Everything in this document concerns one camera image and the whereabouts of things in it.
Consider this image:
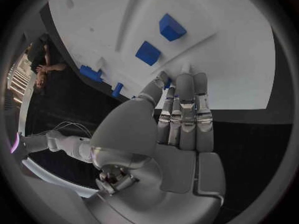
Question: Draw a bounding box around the white cable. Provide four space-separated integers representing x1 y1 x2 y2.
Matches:
53 121 93 138

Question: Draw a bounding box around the person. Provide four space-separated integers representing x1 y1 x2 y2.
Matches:
26 33 69 96

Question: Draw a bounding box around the large blue block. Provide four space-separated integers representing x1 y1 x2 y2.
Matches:
158 13 188 42

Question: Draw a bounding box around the blue peg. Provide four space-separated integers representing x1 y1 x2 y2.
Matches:
111 82 125 98

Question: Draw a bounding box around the white task board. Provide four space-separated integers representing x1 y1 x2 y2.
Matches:
39 0 277 110

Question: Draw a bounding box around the small blue block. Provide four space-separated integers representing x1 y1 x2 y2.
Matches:
135 41 161 67

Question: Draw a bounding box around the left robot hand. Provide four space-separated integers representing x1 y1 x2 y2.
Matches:
83 71 227 224

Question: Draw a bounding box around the blue plug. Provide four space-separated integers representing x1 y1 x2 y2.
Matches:
78 65 104 84

